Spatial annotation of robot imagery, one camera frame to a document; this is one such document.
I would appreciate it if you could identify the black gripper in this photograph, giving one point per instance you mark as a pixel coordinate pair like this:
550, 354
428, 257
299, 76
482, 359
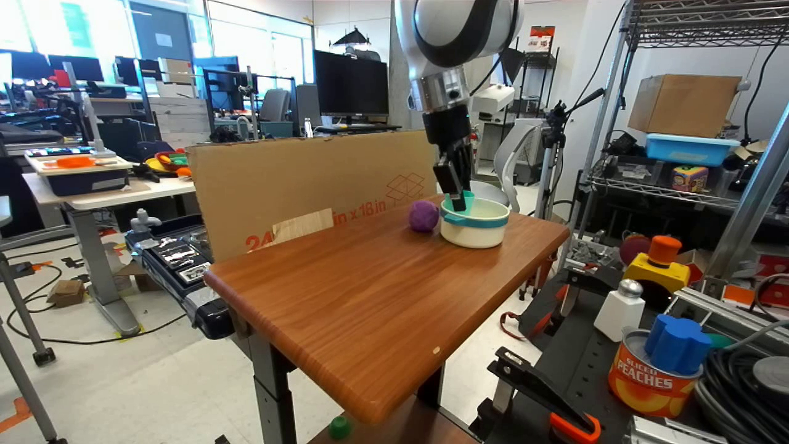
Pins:
446, 126

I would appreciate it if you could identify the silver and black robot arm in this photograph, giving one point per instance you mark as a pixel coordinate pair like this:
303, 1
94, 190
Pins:
460, 34

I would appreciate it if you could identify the purple ball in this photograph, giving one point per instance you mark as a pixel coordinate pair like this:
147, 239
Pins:
423, 215

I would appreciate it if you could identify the black computer monitor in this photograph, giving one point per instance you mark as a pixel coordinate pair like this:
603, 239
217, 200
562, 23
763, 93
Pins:
347, 88

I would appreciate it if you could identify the cardboard panel with red print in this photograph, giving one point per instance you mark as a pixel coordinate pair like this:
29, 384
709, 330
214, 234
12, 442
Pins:
310, 187

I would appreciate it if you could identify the wooden table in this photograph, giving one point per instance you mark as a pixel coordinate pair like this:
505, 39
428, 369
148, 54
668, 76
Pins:
371, 305

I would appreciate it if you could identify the red ball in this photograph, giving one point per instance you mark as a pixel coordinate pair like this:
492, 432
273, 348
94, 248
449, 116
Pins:
632, 248

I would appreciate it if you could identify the white shaker with silver cap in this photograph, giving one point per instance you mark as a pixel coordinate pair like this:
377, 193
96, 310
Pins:
616, 311

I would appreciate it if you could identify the yellow emergency stop box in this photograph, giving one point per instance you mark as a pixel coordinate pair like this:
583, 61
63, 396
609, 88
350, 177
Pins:
657, 267

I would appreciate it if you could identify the black perforated board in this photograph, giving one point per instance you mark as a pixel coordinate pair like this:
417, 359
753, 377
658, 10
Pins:
580, 361

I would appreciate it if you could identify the colourful cube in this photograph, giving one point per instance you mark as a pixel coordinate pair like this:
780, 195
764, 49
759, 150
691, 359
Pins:
691, 178

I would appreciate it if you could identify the blue plastic bin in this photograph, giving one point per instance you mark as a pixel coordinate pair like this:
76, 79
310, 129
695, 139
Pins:
691, 150

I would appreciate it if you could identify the brown cardboard box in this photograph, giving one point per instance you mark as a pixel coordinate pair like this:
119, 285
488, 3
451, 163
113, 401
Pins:
680, 102

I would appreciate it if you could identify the small green ball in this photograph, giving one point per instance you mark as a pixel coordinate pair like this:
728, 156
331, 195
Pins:
338, 428

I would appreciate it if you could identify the orange peaches can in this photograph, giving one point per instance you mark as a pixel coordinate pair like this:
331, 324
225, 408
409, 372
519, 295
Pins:
645, 385

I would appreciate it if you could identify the aluminium extrusion beam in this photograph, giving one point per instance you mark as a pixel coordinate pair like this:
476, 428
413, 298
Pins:
753, 199

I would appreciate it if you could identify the grey desk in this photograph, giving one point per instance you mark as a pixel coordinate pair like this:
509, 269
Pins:
98, 205

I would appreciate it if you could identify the black tray with orange item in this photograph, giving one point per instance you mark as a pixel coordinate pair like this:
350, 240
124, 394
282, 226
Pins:
76, 172

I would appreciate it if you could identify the small cardboard floor box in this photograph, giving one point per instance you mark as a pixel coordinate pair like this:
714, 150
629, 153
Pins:
68, 292

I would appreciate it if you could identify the black camera stand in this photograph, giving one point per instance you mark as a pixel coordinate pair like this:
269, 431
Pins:
552, 150

